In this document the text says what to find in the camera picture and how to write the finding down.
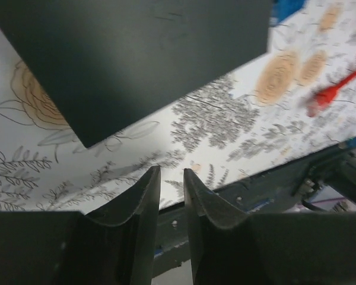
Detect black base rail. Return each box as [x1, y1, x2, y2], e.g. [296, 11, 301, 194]
[153, 145, 356, 277]

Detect blue ethernet cable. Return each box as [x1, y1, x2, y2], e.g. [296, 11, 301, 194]
[268, 0, 303, 29]

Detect black network switch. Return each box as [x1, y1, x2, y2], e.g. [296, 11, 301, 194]
[0, 1, 272, 147]

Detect floral table mat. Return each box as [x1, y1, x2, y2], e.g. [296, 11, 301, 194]
[0, 1, 356, 212]

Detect red ethernet cable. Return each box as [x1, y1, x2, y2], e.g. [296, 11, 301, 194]
[307, 62, 356, 117]

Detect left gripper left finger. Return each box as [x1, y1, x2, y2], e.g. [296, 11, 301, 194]
[0, 166, 161, 284]

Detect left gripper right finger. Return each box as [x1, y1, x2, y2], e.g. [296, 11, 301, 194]
[184, 169, 356, 284]

